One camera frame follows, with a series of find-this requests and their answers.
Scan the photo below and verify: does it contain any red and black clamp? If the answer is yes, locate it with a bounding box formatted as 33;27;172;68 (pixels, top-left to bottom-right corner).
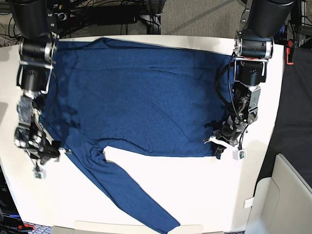
286;39;295;65

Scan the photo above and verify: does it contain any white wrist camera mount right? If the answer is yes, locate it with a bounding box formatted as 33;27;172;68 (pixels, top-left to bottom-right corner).
29;147;73;180

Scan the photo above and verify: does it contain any blue long-sleeve T-shirt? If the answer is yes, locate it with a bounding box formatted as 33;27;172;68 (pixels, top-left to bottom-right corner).
41;38;230;234

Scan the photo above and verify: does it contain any black power strip bar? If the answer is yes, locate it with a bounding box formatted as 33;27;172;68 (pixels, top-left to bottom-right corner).
97;16;137;25

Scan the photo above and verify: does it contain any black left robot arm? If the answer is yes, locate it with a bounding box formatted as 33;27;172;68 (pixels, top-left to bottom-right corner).
208;0;295;159

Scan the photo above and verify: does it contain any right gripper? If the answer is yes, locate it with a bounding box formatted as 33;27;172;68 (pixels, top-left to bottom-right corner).
14;124;59;152

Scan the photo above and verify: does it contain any grey cardboard box edge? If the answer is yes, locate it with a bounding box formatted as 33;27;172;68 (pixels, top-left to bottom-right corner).
51;226;75;234

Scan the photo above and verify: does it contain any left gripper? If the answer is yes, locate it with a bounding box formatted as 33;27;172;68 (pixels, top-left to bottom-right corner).
212;121;248;160

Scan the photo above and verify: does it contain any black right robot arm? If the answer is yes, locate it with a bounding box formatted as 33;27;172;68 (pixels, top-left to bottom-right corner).
8;0;59;165

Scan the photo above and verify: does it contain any white plastic bin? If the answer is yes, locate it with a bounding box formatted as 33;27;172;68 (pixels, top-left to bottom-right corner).
245;154;312;234

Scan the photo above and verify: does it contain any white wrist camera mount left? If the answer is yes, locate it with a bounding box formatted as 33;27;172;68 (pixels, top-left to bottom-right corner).
204;136;247;160

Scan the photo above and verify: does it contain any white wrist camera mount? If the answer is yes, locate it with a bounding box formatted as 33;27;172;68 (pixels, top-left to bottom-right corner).
29;147;73;180
204;136;247;160

